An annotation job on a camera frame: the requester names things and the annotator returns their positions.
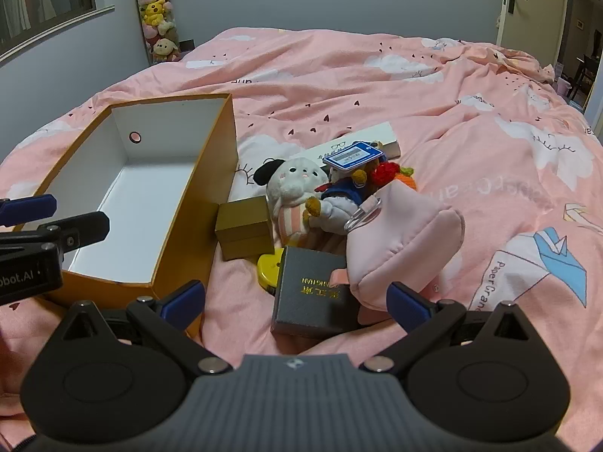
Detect blue price tag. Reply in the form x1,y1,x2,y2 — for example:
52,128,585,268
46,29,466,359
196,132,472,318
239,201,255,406
323,140,382,171

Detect bear plush keychain blue outfit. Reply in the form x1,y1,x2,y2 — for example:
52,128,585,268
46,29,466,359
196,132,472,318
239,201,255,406
304,141,384,234

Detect small gold box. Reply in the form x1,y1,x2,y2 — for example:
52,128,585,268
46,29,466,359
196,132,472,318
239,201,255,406
215,195,275,261

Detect white door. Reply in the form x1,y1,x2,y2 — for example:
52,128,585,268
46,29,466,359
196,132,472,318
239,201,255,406
496,0,573,64

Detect white glasses box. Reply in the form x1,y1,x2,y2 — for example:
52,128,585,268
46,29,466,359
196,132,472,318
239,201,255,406
288,121,402,165

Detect crochet orange keychain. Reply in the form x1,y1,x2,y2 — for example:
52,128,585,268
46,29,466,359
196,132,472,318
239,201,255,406
370,162,419,191

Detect white plush with black beret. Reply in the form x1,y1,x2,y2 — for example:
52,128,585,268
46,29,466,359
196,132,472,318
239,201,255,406
253,157,331,248

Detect dark wooden chair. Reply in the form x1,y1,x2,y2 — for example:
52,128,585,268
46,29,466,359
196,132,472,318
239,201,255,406
572,54,601,99

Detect pink padded pouch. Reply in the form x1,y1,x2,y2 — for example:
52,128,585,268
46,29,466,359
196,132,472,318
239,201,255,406
328,183,466,325

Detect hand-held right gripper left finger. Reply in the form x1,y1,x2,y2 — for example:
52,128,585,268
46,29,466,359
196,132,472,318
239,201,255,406
44,280,234,380

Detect pink printed duvet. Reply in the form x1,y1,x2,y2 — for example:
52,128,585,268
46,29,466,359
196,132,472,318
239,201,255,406
0,26,603,452

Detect yellow tape measure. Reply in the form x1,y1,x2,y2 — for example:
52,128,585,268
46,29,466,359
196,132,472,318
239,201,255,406
257,253,286,297

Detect clear tube of plush toys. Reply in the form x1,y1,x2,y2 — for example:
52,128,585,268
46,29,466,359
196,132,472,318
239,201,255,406
126,0,182,63

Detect dark grey gift box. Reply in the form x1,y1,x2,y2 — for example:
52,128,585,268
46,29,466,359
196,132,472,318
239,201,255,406
271,246,363,340

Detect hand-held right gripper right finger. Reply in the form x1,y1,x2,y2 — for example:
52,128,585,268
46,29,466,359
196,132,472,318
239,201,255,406
362,281,549,378

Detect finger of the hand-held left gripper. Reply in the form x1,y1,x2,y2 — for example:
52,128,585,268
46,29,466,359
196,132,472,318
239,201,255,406
0,212,110,259
0,194,58,226

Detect orange cardboard box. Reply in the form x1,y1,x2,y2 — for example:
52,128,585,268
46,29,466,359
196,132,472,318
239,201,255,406
13,93,240,337

